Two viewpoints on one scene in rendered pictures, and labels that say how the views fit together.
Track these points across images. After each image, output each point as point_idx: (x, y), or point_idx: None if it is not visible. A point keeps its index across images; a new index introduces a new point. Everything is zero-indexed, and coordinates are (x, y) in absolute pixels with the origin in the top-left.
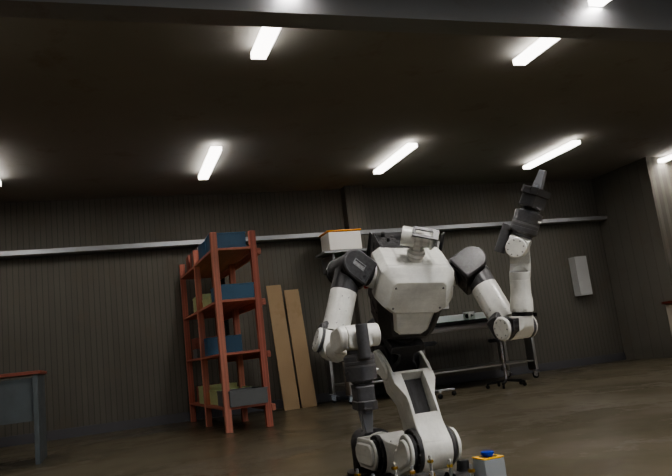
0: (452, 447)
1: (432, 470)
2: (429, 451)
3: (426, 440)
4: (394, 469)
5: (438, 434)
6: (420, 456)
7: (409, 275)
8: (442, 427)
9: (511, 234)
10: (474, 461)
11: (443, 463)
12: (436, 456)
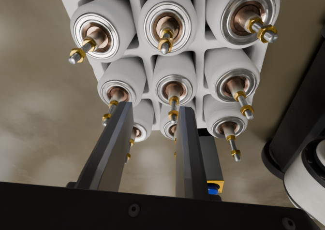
0: (287, 189)
1: (230, 143)
2: (302, 173)
3: (317, 188)
4: (242, 107)
5: (312, 203)
6: (307, 160)
7: None
8: (318, 217)
9: None
10: (218, 177)
11: (290, 166)
12: (294, 170)
